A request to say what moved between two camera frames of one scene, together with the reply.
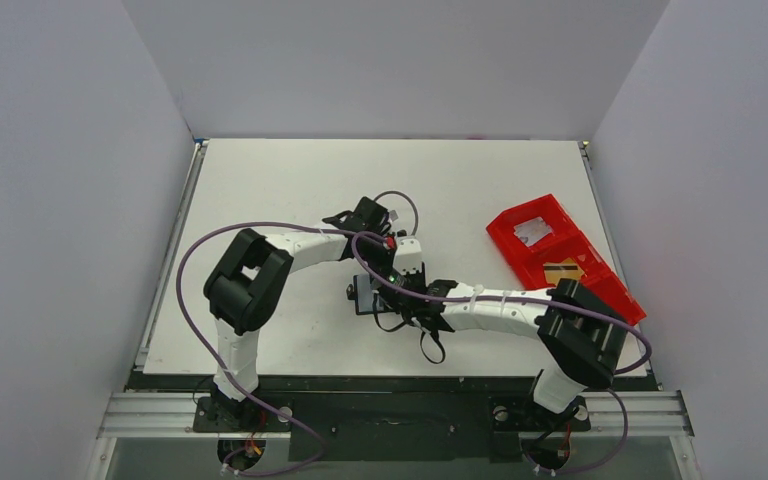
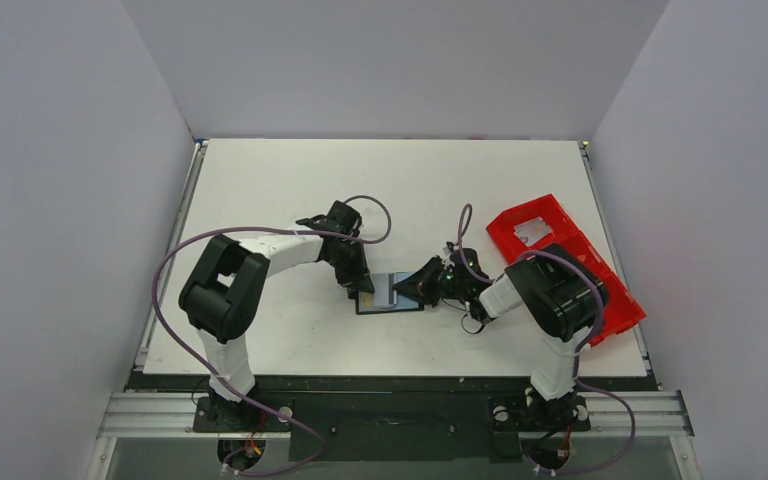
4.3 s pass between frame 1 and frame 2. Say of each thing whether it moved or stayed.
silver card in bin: stayed
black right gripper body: moved
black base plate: stayed
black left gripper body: moved
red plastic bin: stayed
